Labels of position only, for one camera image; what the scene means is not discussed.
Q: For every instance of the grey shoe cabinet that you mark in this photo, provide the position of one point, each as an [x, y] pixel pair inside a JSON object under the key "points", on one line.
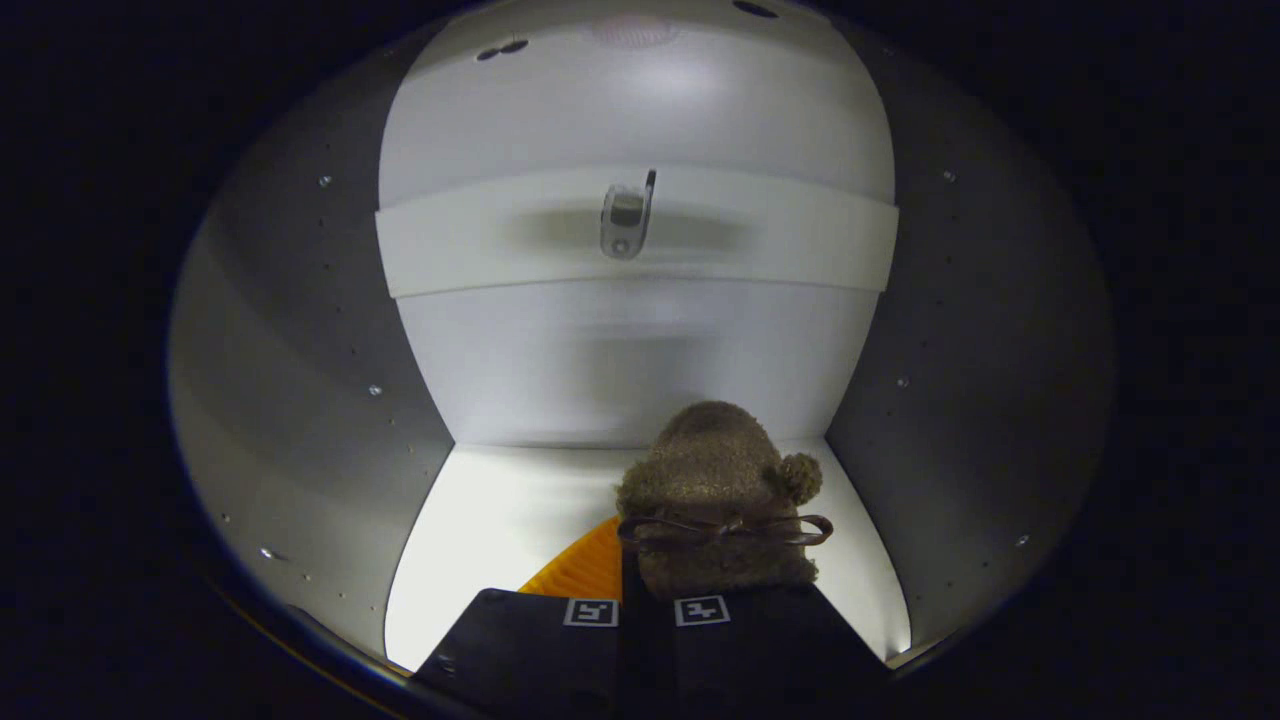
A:
{"points": [[300, 350]]}

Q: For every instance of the clear plastic wall bracket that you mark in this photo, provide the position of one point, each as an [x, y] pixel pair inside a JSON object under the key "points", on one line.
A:
{"points": [[625, 215]]}

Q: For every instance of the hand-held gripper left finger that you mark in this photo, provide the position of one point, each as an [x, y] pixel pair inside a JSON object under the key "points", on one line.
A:
{"points": [[540, 640]]}

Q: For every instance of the white cabinet shelf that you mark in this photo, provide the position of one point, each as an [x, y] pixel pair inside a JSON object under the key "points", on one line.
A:
{"points": [[500, 540]]}

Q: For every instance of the brown fuzzy shoe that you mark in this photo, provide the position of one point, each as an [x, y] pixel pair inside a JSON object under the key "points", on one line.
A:
{"points": [[715, 470]]}

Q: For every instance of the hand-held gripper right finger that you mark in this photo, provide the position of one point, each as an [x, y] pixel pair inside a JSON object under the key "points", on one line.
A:
{"points": [[770, 640]]}

